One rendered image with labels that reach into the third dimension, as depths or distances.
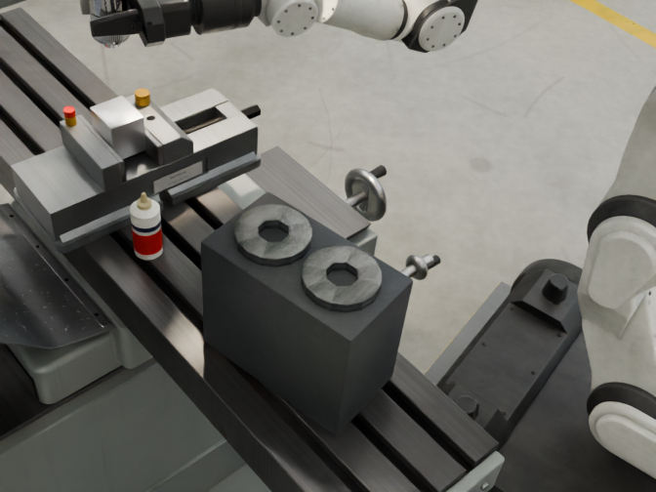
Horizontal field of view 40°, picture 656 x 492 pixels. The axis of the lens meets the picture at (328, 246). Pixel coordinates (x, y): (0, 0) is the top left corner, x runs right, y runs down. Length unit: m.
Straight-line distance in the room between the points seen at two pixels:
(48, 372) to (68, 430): 0.14
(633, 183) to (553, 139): 1.90
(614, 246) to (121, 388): 0.75
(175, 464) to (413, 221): 1.26
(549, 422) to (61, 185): 0.89
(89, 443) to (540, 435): 0.74
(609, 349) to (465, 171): 1.55
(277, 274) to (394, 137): 2.02
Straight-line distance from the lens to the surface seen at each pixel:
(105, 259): 1.28
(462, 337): 1.90
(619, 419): 1.46
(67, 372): 1.34
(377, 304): 0.98
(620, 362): 1.45
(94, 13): 1.18
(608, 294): 1.30
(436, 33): 1.36
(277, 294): 0.98
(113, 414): 1.46
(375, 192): 1.78
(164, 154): 1.30
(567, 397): 1.65
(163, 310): 1.21
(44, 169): 1.33
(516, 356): 1.65
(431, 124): 3.07
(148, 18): 1.15
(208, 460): 1.78
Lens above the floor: 1.84
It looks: 46 degrees down
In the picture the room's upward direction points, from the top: 7 degrees clockwise
